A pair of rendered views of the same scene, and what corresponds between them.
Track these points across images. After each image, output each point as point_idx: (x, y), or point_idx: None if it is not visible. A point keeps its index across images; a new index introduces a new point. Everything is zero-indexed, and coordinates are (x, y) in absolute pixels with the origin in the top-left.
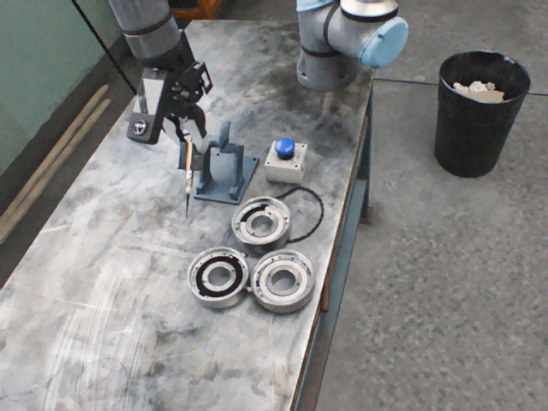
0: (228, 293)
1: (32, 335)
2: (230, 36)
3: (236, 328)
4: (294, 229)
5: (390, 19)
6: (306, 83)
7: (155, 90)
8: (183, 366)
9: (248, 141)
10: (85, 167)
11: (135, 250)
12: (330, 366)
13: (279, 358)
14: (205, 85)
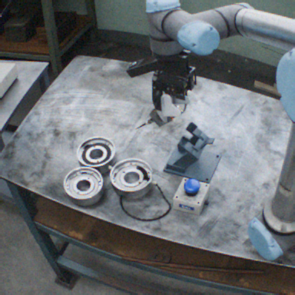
0: (83, 158)
1: (94, 80)
2: None
3: (67, 167)
4: (130, 202)
5: (266, 228)
6: None
7: (149, 61)
8: (54, 144)
9: (230, 177)
10: (220, 83)
11: (138, 116)
12: None
13: (45, 184)
14: (176, 92)
